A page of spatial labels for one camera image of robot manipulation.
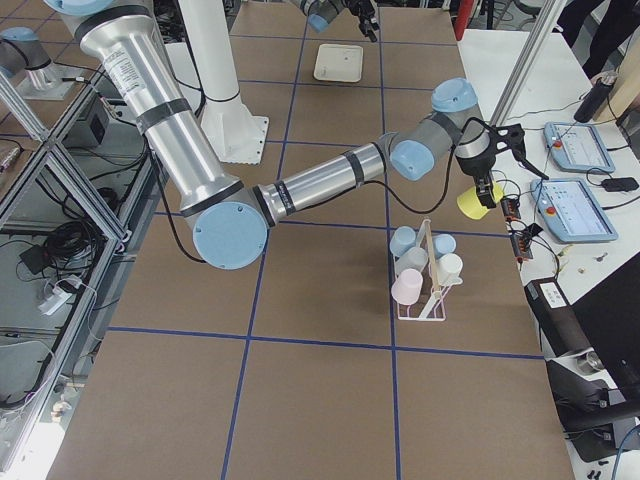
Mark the black monitor stand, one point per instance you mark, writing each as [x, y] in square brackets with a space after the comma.
[594, 417]

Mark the yellow cup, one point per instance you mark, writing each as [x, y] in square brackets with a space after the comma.
[469, 204]

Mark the black box with label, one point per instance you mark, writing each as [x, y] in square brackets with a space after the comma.
[559, 331]

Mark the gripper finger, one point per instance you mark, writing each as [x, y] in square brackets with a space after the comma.
[369, 28]
[485, 192]

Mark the white wire cup rack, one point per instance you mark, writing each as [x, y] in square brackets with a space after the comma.
[427, 308]

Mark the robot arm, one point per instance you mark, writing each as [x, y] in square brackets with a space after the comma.
[321, 13]
[230, 221]

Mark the far teach pendant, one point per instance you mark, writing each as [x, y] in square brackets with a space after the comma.
[577, 147]

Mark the cream plastic tray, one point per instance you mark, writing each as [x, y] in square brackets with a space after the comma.
[339, 63]

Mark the pink cup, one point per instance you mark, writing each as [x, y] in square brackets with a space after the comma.
[407, 287]

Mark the wooden rack dowel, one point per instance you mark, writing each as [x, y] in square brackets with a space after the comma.
[436, 290]

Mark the black water bottle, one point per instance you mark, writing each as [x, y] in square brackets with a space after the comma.
[596, 97]

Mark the blue cup back row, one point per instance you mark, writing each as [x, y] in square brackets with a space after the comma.
[443, 244]

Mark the light blue cup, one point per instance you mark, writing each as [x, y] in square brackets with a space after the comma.
[402, 240]

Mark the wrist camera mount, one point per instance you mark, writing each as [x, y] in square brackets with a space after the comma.
[511, 138]

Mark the grey cup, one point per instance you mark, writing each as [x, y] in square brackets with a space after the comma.
[415, 258]

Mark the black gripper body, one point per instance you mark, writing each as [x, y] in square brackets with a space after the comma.
[476, 166]
[361, 8]

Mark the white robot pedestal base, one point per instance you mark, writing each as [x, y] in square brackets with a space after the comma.
[235, 134]

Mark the black power adapter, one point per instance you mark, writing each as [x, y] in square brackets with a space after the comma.
[620, 184]

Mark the aluminium frame post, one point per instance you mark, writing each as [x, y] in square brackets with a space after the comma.
[541, 30]

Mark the black computer monitor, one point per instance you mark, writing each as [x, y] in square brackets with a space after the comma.
[609, 317]

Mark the teach pendant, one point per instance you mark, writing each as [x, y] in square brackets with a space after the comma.
[571, 212]
[577, 147]

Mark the cream white cup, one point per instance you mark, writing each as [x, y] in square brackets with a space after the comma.
[449, 266]

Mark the near teach pendant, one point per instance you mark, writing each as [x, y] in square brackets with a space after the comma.
[571, 212]

